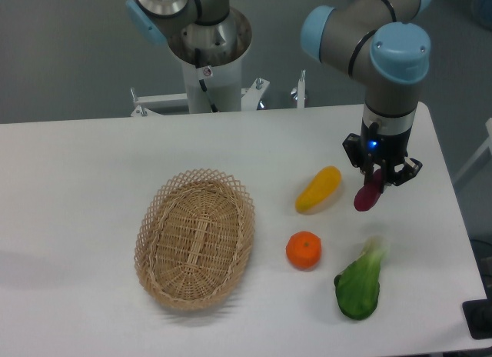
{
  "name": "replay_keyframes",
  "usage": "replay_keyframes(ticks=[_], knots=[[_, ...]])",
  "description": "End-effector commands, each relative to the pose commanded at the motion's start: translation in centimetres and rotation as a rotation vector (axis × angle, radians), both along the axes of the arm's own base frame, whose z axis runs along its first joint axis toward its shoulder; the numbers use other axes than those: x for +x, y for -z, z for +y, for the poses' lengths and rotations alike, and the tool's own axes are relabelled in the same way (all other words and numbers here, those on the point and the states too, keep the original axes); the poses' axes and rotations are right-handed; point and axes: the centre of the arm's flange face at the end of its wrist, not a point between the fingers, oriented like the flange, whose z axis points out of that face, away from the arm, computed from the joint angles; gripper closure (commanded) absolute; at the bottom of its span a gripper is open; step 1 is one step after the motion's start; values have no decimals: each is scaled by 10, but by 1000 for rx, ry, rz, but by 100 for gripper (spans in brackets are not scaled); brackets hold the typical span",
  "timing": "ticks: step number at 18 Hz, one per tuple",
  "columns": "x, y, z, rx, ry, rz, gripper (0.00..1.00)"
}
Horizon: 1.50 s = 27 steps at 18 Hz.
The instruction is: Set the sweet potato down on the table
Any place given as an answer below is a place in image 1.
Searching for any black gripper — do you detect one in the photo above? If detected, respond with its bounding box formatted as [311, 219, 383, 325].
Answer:
[342, 122, 422, 193]

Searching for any purple sweet potato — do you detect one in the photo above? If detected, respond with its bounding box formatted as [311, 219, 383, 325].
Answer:
[354, 169, 382, 212]

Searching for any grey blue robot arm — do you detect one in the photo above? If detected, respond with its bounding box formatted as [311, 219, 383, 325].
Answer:
[126, 0, 431, 190]

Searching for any yellow mango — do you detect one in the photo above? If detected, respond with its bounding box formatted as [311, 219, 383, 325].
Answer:
[294, 165, 342, 214]

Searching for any orange tangerine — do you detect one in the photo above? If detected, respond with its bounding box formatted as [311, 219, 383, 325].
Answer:
[285, 231, 322, 270]

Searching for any green bok choy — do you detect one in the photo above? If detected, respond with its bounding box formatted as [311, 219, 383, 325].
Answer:
[334, 236, 387, 321]

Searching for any white furniture leg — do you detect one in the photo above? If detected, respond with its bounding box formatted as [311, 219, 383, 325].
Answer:
[452, 118, 492, 189]

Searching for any black device at table edge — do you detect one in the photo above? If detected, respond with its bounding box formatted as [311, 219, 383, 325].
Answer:
[462, 299, 491, 340]

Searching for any woven wicker basket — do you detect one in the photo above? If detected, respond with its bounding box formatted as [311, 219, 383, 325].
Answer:
[134, 168, 255, 312]

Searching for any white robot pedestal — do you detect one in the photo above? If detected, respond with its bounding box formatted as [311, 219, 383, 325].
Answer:
[168, 8, 252, 114]

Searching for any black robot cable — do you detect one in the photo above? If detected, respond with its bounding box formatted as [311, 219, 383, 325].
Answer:
[194, 48, 220, 114]

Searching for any white metal base frame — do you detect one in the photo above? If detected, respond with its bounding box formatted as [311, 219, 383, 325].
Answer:
[129, 69, 308, 117]

